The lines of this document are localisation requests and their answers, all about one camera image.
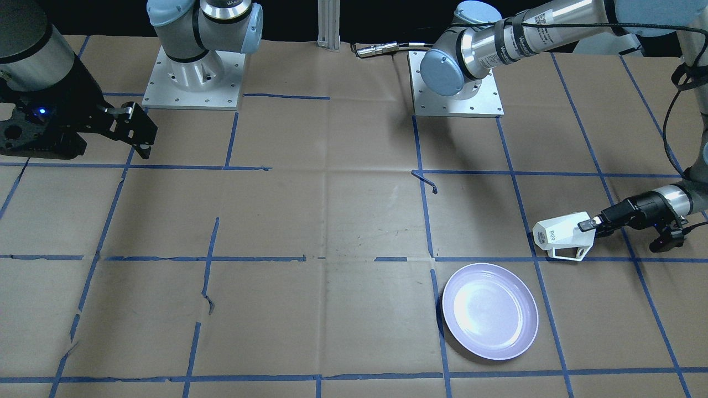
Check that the silver cable connector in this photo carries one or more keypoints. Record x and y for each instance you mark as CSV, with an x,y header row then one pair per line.
x,y
374,50

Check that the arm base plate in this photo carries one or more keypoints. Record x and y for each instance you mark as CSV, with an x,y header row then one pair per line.
x,y
211,83
478,99

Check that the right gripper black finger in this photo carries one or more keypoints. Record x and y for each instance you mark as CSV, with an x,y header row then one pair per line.
x,y
134,127

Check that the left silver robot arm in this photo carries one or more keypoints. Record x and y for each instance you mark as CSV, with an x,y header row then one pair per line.
x,y
478,40

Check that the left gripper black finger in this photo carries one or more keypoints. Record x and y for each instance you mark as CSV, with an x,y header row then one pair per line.
x,y
594,223

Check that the white faceted cup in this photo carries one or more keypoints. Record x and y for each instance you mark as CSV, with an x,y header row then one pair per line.
x,y
561,237

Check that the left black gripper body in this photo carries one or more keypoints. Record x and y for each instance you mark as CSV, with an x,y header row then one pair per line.
x,y
644,209

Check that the aluminium frame post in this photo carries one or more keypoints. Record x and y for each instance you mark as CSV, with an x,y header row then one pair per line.
x,y
328,19

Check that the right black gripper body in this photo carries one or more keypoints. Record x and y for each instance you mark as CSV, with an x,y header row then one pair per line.
x,y
76,94

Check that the lavender plate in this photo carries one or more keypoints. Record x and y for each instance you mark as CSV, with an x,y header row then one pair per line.
x,y
490,311

